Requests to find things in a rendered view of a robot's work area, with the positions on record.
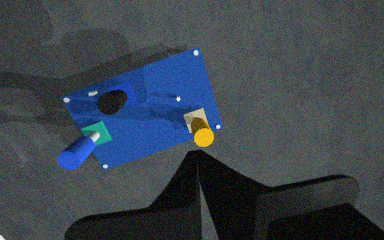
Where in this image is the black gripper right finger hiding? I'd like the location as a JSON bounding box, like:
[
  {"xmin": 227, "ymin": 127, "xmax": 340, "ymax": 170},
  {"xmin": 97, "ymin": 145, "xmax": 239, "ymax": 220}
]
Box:
[{"xmin": 195, "ymin": 150, "xmax": 359, "ymax": 240}]

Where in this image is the blue circuit board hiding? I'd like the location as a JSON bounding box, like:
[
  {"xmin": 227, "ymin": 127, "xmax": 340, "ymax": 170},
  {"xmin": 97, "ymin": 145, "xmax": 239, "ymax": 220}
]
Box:
[{"xmin": 56, "ymin": 47, "xmax": 223, "ymax": 170}]

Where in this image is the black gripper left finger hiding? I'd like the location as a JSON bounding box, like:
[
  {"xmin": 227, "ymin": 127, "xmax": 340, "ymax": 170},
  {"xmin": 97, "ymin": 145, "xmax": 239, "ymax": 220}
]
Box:
[{"xmin": 64, "ymin": 151, "xmax": 203, "ymax": 240}]

